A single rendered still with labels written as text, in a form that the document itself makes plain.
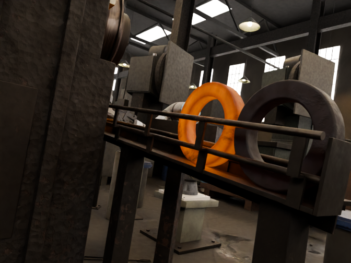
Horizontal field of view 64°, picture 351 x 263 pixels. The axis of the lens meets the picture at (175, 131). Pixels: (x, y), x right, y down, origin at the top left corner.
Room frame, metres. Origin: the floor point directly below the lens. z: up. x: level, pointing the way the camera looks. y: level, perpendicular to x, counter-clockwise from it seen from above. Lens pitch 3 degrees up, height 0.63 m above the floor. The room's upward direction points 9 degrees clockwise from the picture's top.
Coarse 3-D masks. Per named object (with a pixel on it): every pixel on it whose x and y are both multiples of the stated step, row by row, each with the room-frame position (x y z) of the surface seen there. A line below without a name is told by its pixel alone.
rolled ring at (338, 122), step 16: (288, 80) 0.46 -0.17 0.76; (256, 96) 0.51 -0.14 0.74; (272, 96) 0.48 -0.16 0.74; (288, 96) 0.45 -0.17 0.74; (304, 96) 0.43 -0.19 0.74; (320, 96) 0.41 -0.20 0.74; (240, 112) 0.53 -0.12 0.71; (256, 112) 0.50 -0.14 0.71; (320, 112) 0.41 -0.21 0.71; (336, 112) 0.40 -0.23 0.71; (240, 128) 0.53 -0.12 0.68; (320, 128) 0.41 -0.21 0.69; (336, 128) 0.39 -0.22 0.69; (240, 144) 0.52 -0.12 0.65; (256, 144) 0.53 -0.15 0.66; (320, 144) 0.41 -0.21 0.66; (304, 160) 0.42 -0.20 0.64; (320, 160) 0.40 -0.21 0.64; (256, 176) 0.49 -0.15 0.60; (272, 176) 0.46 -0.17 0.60; (288, 176) 0.44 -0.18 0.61
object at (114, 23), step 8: (120, 0) 1.21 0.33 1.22; (112, 8) 1.17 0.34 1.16; (120, 8) 1.19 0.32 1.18; (112, 16) 1.16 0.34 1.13; (120, 16) 1.18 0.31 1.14; (112, 24) 1.17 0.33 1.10; (120, 24) 1.18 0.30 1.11; (112, 32) 1.18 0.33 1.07; (120, 32) 1.18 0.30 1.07; (104, 40) 1.17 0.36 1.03; (112, 40) 1.19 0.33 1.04; (104, 48) 1.19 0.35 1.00; (112, 48) 1.21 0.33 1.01; (104, 56) 1.22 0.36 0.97; (112, 56) 1.22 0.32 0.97
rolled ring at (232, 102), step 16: (192, 96) 0.66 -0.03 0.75; (208, 96) 0.62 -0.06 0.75; (224, 96) 0.58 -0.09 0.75; (240, 96) 0.58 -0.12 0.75; (192, 112) 0.67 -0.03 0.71; (224, 112) 0.57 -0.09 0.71; (192, 128) 0.68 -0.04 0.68; (224, 128) 0.56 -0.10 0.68; (224, 144) 0.56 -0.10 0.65; (192, 160) 0.63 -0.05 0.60; (208, 160) 0.59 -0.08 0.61; (224, 160) 0.58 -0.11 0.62
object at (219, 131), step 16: (160, 128) 1.04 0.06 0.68; (176, 128) 1.02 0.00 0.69; (208, 128) 0.98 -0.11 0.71; (176, 176) 1.09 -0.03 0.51; (176, 192) 1.09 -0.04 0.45; (176, 208) 1.09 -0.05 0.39; (160, 224) 1.10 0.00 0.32; (176, 224) 1.12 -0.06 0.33; (160, 240) 1.10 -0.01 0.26; (160, 256) 1.10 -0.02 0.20
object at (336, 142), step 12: (336, 144) 0.38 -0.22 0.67; (348, 144) 0.40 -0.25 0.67; (336, 156) 0.39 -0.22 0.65; (348, 156) 0.41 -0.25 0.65; (324, 168) 0.38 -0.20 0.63; (336, 168) 0.39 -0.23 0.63; (348, 168) 0.41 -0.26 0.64; (324, 180) 0.38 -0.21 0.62; (336, 180) 0.40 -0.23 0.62; (324, 192) 0.38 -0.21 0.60; (336, 192) 0.40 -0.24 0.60; (324, 204) 0.39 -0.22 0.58; (336, 204) 0.41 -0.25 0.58
